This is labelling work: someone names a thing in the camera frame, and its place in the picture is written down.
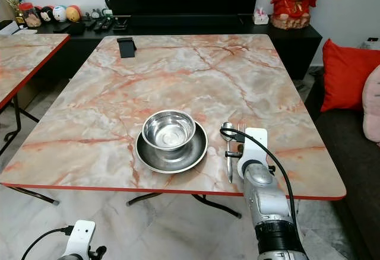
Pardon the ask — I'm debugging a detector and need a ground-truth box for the black phone stand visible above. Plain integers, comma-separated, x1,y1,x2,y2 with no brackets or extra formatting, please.
118,37,137,59

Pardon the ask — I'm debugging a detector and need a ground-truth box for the orange round toy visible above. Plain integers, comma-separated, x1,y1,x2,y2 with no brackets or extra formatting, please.
65,5,81,23

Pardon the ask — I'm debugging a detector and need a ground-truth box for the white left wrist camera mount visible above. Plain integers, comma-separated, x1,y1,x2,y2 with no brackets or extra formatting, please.
64,220,96,260

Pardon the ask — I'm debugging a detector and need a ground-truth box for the white blue round toy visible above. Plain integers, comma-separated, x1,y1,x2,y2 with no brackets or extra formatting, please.
52,5,67,23

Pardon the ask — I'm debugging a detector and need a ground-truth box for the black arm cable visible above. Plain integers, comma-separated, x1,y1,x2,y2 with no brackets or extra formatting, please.
220,128,301,237
21,227,75,260

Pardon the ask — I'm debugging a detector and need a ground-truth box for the steel fork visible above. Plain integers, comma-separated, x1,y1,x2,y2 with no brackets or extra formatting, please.
236,123,245,145

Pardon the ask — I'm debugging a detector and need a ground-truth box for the black white round toy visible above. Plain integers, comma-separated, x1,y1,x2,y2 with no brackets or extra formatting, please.
39,6,54,23

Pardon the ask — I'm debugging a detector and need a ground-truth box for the black desk gadget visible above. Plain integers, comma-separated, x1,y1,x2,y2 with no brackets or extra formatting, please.
114,15,133,31

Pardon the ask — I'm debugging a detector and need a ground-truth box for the pink cushion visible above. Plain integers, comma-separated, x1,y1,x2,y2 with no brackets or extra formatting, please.
362,65,380,145

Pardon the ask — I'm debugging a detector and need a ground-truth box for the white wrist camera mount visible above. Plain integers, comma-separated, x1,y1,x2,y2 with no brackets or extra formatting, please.
64,220,96,260
237,128,268,177

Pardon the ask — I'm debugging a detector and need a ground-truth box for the black pouch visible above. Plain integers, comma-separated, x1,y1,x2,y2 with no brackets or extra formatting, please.
66,23,85,36

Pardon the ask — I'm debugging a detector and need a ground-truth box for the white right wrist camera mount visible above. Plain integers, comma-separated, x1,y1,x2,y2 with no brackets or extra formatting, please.
237,128,268,177

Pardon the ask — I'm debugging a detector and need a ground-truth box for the black television console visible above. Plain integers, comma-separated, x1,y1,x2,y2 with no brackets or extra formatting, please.
30,15,323,81

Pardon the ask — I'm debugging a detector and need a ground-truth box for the steel bowl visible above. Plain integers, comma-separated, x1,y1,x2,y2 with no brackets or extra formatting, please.
142,110,196,151

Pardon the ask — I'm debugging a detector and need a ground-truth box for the dark sofa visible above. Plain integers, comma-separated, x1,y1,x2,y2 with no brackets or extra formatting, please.
312,73,380,260

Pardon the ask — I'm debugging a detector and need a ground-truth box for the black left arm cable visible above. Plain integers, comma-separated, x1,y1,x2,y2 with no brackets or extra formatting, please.
21,227,75,260

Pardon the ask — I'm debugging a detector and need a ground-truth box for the steel plate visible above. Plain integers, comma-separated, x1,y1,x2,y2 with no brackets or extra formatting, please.
135,122,208,174

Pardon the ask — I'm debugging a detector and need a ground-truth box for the white pink tissue box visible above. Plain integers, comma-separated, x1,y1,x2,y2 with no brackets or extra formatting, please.
252,8,270,25

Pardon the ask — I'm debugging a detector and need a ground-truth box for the red cushion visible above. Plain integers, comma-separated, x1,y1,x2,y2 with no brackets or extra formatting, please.
321,39,380,112

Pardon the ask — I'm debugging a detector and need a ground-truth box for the clear jar red lid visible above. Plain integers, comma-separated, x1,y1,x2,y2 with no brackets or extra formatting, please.
18,2,41,28

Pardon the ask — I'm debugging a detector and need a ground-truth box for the marble folding table red edge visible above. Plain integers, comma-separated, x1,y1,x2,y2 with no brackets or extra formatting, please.
0,33,347,219
0,33,70,154

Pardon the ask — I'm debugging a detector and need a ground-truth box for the red laughing buddha statue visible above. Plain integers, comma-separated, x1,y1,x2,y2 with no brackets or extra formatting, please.
270,0,324,30

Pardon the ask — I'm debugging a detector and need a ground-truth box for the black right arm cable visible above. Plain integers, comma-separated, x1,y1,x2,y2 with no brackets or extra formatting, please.
220,128,301,237

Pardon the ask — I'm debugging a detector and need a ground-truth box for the steel spoon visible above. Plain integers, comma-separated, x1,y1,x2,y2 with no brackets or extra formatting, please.
220,122,235,183

